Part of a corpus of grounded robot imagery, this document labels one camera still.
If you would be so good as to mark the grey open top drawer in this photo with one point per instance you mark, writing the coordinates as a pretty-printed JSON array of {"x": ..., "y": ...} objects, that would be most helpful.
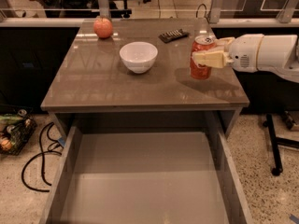
[{"x": 147, "y": 178}]

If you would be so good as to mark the left metal railing post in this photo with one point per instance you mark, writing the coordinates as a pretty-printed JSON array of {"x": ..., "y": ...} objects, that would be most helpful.
[{"x": 104, "y": 8}]

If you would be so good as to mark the metal railing post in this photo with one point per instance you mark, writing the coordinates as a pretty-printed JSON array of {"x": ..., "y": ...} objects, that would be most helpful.
[
  {"x": 285, "y": 14},
  {"x": 215, "y": 11},
  {"x": 104, "y": 8}
]

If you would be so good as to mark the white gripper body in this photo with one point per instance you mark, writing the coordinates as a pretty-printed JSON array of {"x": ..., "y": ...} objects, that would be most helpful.
[{"x": 244, "y": 52}]

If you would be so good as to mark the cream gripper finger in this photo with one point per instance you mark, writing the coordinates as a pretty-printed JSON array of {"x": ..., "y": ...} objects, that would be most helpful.
[
  {"x": 225, "y": 43},
  {"x": 213, "y": 59}
]

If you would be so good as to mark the red apple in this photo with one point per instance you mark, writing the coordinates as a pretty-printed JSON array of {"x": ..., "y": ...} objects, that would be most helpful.
[{"x": 103, "y": 28}]

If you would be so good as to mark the middle metal railing post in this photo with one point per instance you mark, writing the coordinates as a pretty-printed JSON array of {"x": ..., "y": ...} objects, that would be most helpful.
[{"x": 215, "y": 11}]

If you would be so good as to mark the white ceramic bowl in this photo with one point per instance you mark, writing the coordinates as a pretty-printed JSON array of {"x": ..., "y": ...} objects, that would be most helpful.
[{"x": 138, "y": 57}]

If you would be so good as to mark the red coke can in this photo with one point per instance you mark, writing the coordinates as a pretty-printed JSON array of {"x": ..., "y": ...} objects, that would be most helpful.
[{"x": 201, "y": 43}]

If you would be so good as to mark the black office chair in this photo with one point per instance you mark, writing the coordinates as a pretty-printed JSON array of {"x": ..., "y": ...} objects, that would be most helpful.
[{"x": 90, "y": 9}]

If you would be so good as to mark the dark snack bar packet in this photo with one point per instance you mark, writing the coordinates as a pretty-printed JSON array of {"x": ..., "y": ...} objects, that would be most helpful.
[{"x": 173, "y": 35}]

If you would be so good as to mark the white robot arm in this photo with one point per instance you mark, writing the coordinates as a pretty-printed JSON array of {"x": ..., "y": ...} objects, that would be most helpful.
[{"x": 277, "y": 54}]

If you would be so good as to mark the right metal railing post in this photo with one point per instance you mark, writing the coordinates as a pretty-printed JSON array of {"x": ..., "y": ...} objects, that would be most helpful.
[{"x": 285, "y": 14}]

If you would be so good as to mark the grey counter cabinet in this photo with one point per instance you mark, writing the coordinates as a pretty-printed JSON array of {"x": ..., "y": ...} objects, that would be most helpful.
[{"x": 92, "y": 78}]

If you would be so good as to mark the black wire basket with items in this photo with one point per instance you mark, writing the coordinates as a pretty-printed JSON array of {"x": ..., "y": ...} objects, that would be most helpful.
[{"x": 15, "y": 131}]

